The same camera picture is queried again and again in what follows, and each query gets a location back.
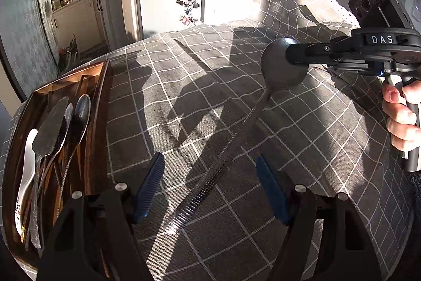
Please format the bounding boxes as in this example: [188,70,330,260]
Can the white ceramic spoon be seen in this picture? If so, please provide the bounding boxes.
[15,128,38,238]

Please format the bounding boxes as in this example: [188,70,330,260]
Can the steel serrated cake server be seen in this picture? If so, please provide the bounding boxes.
[29,96,69,250]

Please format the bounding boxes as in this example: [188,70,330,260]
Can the large steel ladle spoon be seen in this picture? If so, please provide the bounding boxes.
[165,38,308,235]

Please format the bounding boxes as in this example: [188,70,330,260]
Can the white kitchen cabinet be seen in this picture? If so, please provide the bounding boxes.
[51,0,113,53]

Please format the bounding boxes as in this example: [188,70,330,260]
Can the person right hand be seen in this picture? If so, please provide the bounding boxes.
[382,82,420,152]

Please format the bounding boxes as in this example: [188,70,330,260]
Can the wooden utensil tray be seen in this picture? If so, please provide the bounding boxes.
[1,60,113,272]

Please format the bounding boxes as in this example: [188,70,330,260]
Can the dark steel spoon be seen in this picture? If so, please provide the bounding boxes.
[55,93,91,219]

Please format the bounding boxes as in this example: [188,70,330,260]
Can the grey checked tablecloth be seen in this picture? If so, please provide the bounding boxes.
[100,0,420,280]

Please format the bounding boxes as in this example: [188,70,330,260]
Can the plastic bag on floor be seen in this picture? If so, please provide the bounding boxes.
[58,36,81,75]

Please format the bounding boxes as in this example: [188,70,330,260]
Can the patterned glass sliding door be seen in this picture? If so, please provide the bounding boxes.
[1,0,59,96]

